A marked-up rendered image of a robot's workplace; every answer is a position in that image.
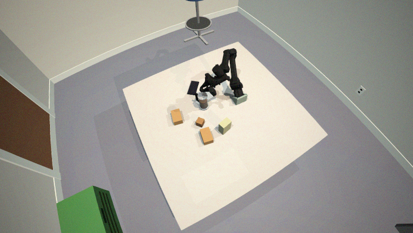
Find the glass french press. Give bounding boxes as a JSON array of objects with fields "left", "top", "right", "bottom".
[{"left": 195, "top": 92, "right": 209, "bottom": 110}]

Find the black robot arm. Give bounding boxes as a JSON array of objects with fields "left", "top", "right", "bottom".
[{"left": 205, "top": 48, "right": 245, "bottom": 97}]

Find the brown cube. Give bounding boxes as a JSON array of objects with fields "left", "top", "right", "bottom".
[{"left": 196, "top": 117, "right": 205, "bottom": 127}]

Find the tan rectangular block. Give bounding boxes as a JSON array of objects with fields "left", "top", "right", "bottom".
[
  {"left": 200, "top": 127, "right": 213, "bottom": 145},
  {"left": 171, "top": 109, "right": 183, "bottom": 125}
]

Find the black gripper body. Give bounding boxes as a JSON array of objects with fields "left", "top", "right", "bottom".
[{"left": 208, "top": 76, "right": 221, "bottom": 96}]

